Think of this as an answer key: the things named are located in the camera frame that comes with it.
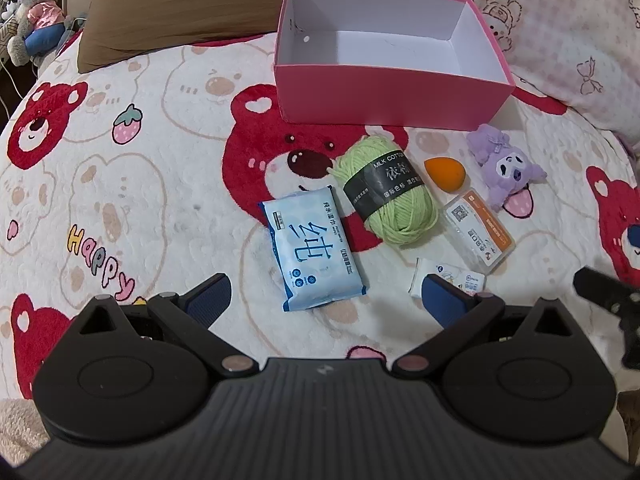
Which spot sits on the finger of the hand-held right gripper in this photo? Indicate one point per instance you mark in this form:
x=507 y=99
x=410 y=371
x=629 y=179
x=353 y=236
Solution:
x=607 y=295

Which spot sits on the orange makeup sponge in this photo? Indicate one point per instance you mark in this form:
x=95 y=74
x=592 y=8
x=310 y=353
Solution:
x=445 y=176

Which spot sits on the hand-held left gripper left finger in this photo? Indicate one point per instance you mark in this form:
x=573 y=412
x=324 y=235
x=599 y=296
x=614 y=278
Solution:
x=207 y=296

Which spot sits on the blue wet wipes packet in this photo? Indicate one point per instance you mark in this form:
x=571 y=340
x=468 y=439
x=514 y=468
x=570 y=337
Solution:
x=310 y=250

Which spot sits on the clear orange-label plastic box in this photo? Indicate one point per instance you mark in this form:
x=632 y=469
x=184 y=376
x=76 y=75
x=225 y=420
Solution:
x=480 y=230

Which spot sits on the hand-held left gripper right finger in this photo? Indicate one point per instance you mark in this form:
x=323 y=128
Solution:
x=440 y=302

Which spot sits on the beige fluffy cloth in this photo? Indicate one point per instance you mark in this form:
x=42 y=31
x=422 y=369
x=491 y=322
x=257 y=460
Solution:
x=17 y=425

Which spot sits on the purple plush toy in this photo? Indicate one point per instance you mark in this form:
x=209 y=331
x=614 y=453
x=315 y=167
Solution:
x=505 y=170

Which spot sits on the brown pillow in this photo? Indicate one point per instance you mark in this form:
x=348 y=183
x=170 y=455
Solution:
x=175 y=10

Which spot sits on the pink cardboard box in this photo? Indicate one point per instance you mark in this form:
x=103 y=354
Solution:
x=390 y=95

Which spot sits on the pink checked pillow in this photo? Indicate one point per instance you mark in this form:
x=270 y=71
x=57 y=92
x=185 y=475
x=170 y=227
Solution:
x=560 y=25

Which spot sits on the green yarn ball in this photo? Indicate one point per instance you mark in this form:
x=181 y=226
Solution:
x=400 y=220

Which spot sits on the small white tissue pack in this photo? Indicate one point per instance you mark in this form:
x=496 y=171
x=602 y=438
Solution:
x=465 y=277

